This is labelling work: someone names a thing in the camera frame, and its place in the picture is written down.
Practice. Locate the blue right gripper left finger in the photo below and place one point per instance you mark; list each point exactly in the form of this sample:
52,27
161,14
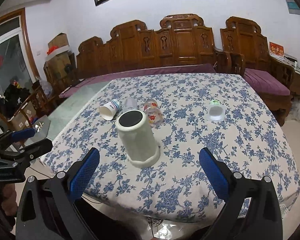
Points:
47,207

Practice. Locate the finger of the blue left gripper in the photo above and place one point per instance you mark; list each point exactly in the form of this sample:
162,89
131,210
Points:
8,138
31,152

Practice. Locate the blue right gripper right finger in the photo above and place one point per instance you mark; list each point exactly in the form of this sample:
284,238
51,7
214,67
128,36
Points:
251,209

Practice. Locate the cream sleeved steel cup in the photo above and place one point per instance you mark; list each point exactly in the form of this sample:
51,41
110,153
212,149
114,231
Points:
135,132

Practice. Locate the white paper cup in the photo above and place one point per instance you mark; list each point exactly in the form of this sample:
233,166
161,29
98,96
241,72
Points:
110,109

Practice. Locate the green lidded plastic cup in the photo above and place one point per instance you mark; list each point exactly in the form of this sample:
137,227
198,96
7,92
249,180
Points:
216,111

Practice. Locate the frosted plastic cup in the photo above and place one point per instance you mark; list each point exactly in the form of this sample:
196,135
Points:
129,105

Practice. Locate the left human hand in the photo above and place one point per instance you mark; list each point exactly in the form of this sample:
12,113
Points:
9,196

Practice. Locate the stacked cardboard boxes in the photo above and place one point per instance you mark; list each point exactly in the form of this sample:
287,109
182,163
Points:
60,61

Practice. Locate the purple sofa cushion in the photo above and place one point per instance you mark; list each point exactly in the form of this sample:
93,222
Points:
197,68

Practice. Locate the blue floral tablecloth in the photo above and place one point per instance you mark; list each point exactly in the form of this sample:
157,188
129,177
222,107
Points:
249,140

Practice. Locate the purple armchair cushion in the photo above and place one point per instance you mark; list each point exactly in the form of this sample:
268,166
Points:
263,82

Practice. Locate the carved wooden armchair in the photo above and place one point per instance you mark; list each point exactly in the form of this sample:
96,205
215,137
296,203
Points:
248,48

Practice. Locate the clear glass red print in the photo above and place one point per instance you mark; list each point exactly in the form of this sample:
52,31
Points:
154,114

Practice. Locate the wooden side table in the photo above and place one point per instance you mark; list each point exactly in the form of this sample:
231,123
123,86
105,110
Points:
287,78

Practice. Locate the red paper box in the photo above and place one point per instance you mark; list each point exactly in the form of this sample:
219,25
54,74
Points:
276,50

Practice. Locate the carved wooden sofa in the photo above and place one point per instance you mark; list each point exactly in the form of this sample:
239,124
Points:
182,40

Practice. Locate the wall electrical panel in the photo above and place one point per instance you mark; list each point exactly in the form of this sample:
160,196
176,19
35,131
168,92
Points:
293,8

